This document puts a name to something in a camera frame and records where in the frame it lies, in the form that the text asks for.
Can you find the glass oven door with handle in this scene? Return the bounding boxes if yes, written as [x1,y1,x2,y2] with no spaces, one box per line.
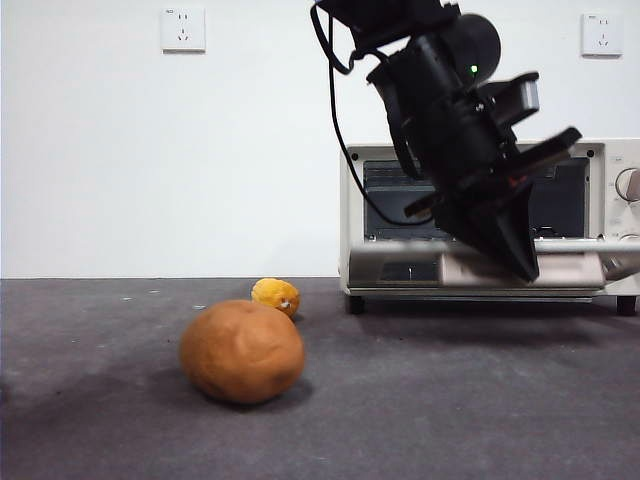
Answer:
[347,237,640,302]

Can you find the brown potato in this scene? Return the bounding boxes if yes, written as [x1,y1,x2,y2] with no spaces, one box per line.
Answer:
[178,298,306,405]

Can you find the cream Toshiba toaster oven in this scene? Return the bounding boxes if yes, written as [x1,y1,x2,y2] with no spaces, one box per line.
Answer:
[338,141,640,316]

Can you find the beige oven knob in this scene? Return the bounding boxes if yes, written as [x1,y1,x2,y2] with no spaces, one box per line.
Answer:
[614,168,640,204]
[605,232,640,279]

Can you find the yellow corn cob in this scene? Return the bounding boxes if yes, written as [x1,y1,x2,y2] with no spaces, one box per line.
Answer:
[250,277,302,319]

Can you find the metal wire oven rack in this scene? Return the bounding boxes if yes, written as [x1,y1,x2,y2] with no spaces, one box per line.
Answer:
[365,219,589,241]

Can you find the white wall socket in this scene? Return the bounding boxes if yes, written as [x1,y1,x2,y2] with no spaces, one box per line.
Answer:
[580,13,624,57]
[160,7,206,54]

